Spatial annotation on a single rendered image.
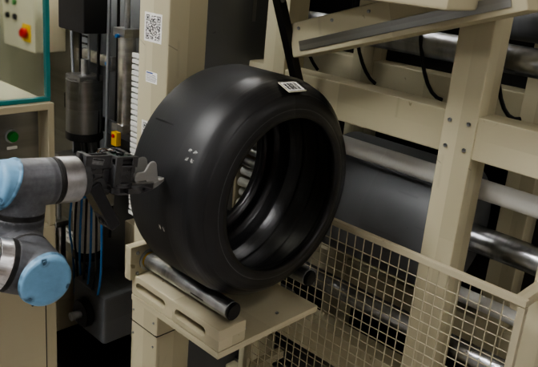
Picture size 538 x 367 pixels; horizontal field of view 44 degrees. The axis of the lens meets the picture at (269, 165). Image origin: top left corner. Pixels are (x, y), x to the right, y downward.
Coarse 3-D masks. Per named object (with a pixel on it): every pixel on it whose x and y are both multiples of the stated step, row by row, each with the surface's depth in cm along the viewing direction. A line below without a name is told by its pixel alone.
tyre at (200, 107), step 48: (192, 96) 151; (240, 96) 146; (288, 96) 152; (144, 144) 152; (192, 144) 143; (240, 144) 143; (288, 144) 191; (336, 144) 168; (144, 192) 151; (192, 192) 142; (288, 192) 192; (336, 192) 174; (192, 240) 145; (240, 240) 189; (288, 240) 184; (240, 288) 159
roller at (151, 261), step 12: (144, 264) 178; (156, 264) 175; (168, 264) 173; (168, 276) 171; (180, 276) 169; (180, 288) 169; (192, 288) 165; (204, 288) 163; (204, 300) 162; (216, 300) 159; (228, 300) 158; (216, 312) 160; (228, 312) 156
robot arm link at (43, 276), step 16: (0, 240) 107; (16, 240) 109; (32, 240) 114; (0, 256) 105; (16, 256) 107; (32, 256) 108; (48, 256) 108; (0, 272) 105; (16, 272) 106; (32, 272) 107; (48, 272) 108; (64, 272) 110; (0, 288) 107; (16, 288) 108; (32, 288) 107; (48, 288) 109; (64, 288) 111; (32, 304) 109
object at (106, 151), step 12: (84, 156) 128; (96, 156) 129; (108, 156) 131; (120, 156) 133; (132, 156) 133; (96, 168) 130; (108, 168) 132; (120, 168) 132; (132, 168) 136; (96, 180) 131; (108, 180) 133; (120, 180) 133; (132, 180) 136; (108, 192) 134; (120, 192) 134
